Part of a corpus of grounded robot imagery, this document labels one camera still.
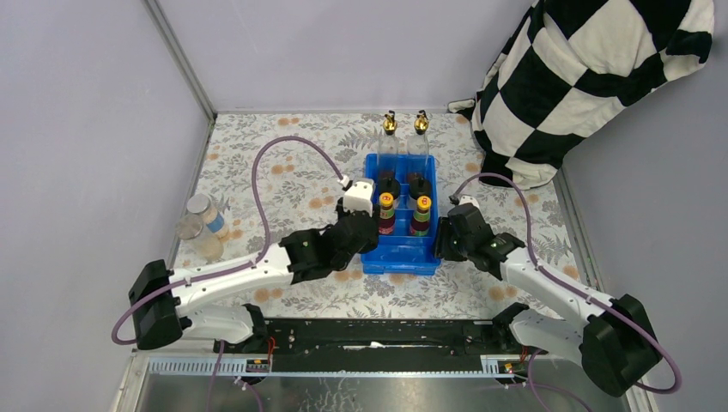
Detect brown sauce bottle yellow cap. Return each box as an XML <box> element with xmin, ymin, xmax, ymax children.
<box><xmin>379</xmin><ymin>192</ymin><xmax>396</xmax><ymax>235</ymax></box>

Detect floral table mat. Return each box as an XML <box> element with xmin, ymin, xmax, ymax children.
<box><xmin>197</xmin><ymin>113</ymin><xmax>579</xmax><ymax>319</ymax></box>

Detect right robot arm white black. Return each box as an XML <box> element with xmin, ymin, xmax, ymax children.
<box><xmin>434</xmin><ymin>203</ymin><xmax>664</xmax><ymax>397</ymax></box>

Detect black white checkered cloth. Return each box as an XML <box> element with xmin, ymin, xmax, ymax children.
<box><xmin>448</xmin><ymin>0</ymin><xmax>714</xmax><ymax>190</ymax></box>

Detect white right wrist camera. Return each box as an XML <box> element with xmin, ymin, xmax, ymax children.
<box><xmin>449</xmin><ymin>194</ymin><xmax>480</xmax><ymax>209</ymax></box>

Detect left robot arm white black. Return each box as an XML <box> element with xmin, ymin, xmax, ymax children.
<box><xmin>128</xmin><ymin>209</ymin><xmax>379</xmax><ymax>353</ymax></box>

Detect silver lid spice jar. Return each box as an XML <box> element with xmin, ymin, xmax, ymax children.
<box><xmin>186</xmin><ymin>193</ymin><xmax>229</xmax><ymax>239</ymax></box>

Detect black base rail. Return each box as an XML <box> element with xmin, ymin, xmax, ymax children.
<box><xmin>213</xmin><ymin>318</ymin><xmax>535</xmax><ymax>373</ymax></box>

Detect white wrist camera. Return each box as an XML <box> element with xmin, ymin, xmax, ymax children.
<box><xmin>338</xmin><ymin>175</ymin><xmax>375</xmax><ymax>217</ymax></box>
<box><xmin>449</xmin><ymin>194</ymin><xmax>480</xmax><ymax>209</ymax></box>

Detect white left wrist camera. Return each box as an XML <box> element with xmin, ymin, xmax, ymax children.
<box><xmin>338</xmin><ymin>175</ymin><xmax>375</xmax><ymax>217</ymax></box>

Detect black lid spice jar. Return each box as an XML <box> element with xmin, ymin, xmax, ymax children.
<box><xmin>408</xmin><ymin>173</ymin><xmax>433</xmax><ymax>204</ymax></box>
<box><xmin>378</xmin><ymin>176</ymin><xmax>401</xmax><ymax>200</ymax></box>

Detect glass oil bottle gold spout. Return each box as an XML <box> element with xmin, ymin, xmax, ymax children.
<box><xmin>377</xmin><ymin>110</ymin><xmax>399</xmax><ymax>180</ymax></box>

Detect blue plastic divided bin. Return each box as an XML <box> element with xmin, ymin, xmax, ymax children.
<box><xmin>361</xmin><ymin>154</ymin><xmax>441</xmax><ymax>276</ymax></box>

